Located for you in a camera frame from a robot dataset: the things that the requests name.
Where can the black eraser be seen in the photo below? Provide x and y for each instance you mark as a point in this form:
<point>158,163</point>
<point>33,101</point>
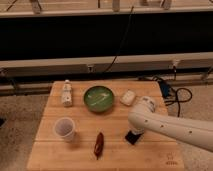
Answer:
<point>132,138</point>

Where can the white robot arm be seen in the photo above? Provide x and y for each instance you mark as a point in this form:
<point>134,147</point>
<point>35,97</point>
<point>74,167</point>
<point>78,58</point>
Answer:
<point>142,117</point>

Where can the green ceramic bowl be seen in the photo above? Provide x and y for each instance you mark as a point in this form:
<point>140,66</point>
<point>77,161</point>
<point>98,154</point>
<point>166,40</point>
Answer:
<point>98,99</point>

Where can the translucent plastic cup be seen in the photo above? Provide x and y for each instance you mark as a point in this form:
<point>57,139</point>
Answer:
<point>65,129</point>

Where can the white rounded block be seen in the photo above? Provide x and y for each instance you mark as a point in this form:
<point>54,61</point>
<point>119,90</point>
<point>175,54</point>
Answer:
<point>128,98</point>

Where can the white small bottle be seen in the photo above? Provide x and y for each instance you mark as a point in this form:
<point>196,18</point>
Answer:
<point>66,96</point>

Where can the wooden cutting board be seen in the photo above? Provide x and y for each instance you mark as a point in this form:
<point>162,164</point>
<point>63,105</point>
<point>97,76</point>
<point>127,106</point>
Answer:
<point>75,139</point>

